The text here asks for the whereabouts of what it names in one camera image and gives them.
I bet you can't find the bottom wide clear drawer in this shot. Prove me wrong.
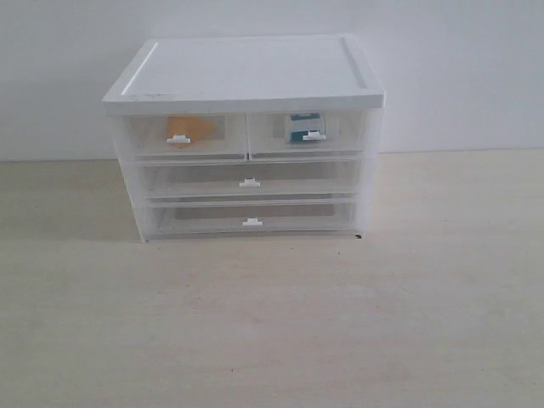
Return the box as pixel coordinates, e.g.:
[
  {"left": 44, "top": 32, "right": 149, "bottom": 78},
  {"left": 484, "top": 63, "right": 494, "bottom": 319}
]
[{"left": 152, "top": 200, "right": 355, "bottom": 235}]

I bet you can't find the blue white pill bottle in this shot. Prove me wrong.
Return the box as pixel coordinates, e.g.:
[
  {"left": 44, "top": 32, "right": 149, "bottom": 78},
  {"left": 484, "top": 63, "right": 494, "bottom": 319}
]
[{"left": 286, "top": 112, "right": 326, "bottom": 144}]

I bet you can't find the yellow cheese wedge block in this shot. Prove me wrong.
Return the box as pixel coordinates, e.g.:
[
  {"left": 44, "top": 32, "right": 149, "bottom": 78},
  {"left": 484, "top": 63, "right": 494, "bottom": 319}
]
[{"left": 167, "top": 116, "right": 216, "bottom": 149}]

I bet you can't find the wide clear drawer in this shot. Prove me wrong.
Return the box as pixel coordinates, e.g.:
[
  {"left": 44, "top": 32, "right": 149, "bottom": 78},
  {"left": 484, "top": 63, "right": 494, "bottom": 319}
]
[
  {"left": 139, "top": 160, "right": 360, "bottom": 199},
  {"left": 152, "top": 200, "right": 355, "bottom": 235}
]

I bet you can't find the white plastic drawer cabinet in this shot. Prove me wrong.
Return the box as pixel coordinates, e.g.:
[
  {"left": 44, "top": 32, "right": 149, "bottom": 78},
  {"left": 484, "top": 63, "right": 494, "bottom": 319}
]
[{"left": 103, "top": 34, "right": 385, "bottom": 242}]

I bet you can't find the middle wide clear drawer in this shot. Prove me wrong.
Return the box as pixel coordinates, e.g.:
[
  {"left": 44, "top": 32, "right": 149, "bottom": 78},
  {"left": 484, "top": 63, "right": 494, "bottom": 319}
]
[{"left": 139, "top": 160, "right": 360, "bottom": 199}]

